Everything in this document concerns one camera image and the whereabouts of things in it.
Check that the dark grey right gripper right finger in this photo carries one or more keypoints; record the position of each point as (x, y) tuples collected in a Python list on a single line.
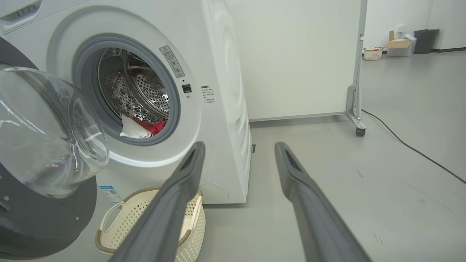
[(316, 225)]

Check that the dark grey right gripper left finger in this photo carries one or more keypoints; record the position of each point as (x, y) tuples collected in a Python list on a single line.
[(164, 218)]

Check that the red numbered sports jersey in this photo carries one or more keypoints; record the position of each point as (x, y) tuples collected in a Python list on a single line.
[(154, 127)]

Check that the white cloth garment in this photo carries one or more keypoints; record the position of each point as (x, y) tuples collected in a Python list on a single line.
[(131, 130)]

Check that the washing machine glass door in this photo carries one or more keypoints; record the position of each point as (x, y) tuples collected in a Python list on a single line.
[(40, 127)]

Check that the cream perforated laundry basket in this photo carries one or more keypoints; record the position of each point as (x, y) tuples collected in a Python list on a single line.
[(120, 225)]

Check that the white front-load washing machine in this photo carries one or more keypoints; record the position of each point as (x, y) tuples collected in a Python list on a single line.
[(218, 72)]

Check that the small white storage basket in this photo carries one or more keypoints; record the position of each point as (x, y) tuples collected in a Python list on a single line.
[(372, 54)]

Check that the open cardboard box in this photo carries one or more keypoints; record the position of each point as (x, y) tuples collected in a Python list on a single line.
[(399, 46)]

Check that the blue energy label sticker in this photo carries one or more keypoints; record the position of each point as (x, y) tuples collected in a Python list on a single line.
[(110, 194)]

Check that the grey warning sticker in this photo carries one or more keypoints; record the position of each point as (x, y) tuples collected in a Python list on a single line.
[(172, 61)]

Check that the white wheeled partition panel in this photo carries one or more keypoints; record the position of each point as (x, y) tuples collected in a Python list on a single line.
[(291, 54)]

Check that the dark grey trash bin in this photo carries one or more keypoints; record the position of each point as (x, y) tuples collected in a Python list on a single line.
[(425, 42)]

